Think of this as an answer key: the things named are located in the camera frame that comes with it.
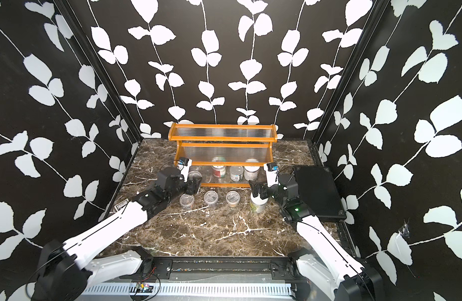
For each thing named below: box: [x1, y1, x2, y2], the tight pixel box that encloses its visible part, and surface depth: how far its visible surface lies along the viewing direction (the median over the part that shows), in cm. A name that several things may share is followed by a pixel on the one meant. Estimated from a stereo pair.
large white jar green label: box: [250, 191, 269, 214], surface depth 86 cm
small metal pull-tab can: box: [229, 165, 245, 182], surface depth 100 cm
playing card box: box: [114, 199, 130, 212], surface depth 92 cm
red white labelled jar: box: [211, 165, 226, 179], surface depth 100 cm
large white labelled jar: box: [243, 166, 261, 182], surface depth 95 cm
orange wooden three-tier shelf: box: [168, 122, 279, 188], surface depth 113 cm
